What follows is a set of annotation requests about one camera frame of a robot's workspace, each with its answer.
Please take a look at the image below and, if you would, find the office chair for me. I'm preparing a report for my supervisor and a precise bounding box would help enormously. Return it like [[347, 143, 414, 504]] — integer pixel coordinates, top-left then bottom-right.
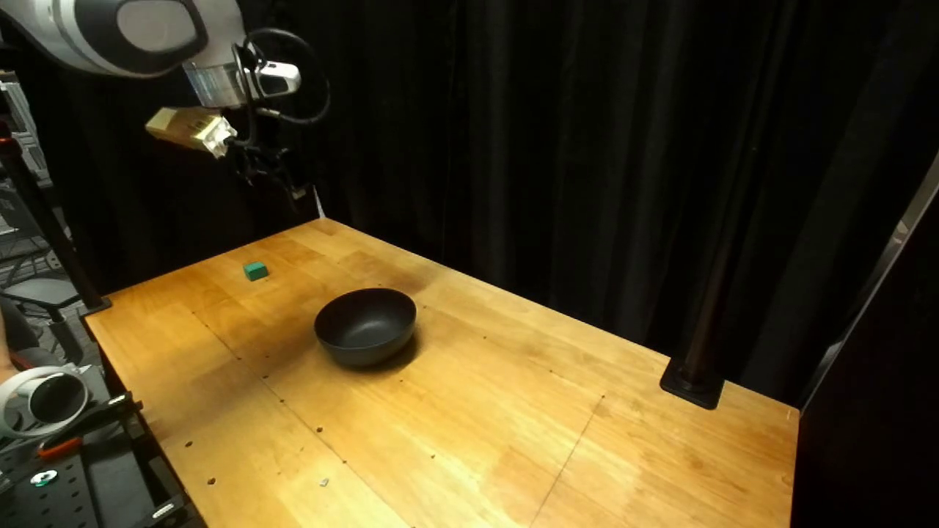
[[0, 277, 83, 362]]

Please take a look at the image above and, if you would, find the black curtain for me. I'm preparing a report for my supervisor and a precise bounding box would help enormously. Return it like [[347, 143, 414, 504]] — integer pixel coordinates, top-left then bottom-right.
[[0, 0, 939, 408]]

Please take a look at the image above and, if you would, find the black clamp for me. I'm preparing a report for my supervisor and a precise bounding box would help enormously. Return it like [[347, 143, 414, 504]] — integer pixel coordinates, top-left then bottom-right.
[[44, 392, 145, 450]]

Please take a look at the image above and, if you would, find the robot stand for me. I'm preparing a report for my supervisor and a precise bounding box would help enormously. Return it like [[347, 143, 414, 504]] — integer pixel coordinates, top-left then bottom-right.
[[0, 381, 208, 528]]

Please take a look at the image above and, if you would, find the hand controller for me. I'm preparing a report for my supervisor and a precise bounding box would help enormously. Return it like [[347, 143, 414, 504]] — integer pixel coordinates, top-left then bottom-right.
[[0, 365, 90, 440]]

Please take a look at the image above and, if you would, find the orange handled tool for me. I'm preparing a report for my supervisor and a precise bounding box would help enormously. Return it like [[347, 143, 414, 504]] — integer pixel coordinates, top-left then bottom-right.
[[37, 437, 84, 461]]

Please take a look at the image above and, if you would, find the dark panel with metal frame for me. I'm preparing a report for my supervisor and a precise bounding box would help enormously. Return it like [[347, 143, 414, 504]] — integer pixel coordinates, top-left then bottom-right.
[[791, 150, 939, 528]]

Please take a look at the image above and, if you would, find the black bowl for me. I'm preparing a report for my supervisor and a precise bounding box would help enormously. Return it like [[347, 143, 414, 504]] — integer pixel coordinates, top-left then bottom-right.
[[313, 287, 418, 370]]

